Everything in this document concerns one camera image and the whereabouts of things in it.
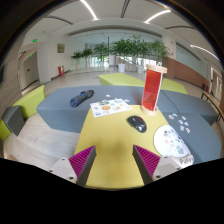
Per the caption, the dark grey seat block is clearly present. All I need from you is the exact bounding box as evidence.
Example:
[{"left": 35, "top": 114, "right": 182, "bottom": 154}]
[{"left": 1, "top": 105, "right": 25, "bottom": 137}]

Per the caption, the group of green potted plants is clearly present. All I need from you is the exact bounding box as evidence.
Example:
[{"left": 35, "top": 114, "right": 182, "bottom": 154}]
[{"left": 70, "top": 34, "right": 170, "bottom": 74}]

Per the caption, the dark blue folded umbrella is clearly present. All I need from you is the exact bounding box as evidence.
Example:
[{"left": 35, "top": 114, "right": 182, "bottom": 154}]
[{"left": 69, "top": 89, "right": 95, "bottom": 108}]

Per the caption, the framed wall picture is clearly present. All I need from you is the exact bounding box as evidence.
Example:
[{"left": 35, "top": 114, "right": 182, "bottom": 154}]
[{"left": 56, "top": 43, "right": 66, "bottom": 54}]

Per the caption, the wooden slatted bench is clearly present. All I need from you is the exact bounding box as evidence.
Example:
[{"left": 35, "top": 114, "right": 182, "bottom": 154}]
[{"left": 200, "top": 90, "right": 224, "bottom": 123}]

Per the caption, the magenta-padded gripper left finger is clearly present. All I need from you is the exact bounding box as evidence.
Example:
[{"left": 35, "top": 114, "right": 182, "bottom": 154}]
[{"left": 49, "top": 144, "right": 98, "bottom": 188}]

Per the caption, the lime green upholstered bench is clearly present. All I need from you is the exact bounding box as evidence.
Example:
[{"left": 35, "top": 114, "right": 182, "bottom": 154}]
[
  {"left": 98, "top": 73, "right": 146, "bottom": 88},
  {"left": 159, "top": 78, "right": 189, "bottom": 95}
]

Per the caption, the lime green seat block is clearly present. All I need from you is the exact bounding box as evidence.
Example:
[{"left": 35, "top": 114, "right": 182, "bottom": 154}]
[{"left": 12, "top": 84, "right": 46, "bottom": 120}]

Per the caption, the group of ceiling strip lights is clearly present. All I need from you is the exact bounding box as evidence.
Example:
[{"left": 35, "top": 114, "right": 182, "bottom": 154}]
[{"left": 79, "top": 0, "right": 221, "bottom": 63}]

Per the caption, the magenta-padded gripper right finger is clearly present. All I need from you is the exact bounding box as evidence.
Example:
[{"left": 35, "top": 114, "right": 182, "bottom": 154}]
[{"left": 132, "top": 144, "right": 183, "bottom": 186}]

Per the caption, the grey upholstered bench with stickers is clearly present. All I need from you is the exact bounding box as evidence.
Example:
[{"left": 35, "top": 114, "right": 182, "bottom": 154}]
[{"left": 162, "top": 112, "right": 223, "bottom": 165}]

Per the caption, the black computer mouse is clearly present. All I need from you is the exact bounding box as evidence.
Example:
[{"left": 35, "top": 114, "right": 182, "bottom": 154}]
[{"left": 126, "top": 115, "right": 148, "bottom": 134}]

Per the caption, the white printed sticker sheet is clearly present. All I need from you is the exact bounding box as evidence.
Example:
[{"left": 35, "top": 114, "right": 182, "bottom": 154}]
[{"left": 89, "top": 98, "right": 133, "bottom": 118}]

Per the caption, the group of loose small stickers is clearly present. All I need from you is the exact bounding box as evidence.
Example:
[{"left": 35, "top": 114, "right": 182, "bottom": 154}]
[{"left": 168, "top": 113, "right": 192, "bottom": 134}]

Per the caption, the long grey upholstered bench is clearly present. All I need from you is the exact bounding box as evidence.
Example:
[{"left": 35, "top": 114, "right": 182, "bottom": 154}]
[{"left": 35, "top": 84, "right": 168, "bottom": 134}]

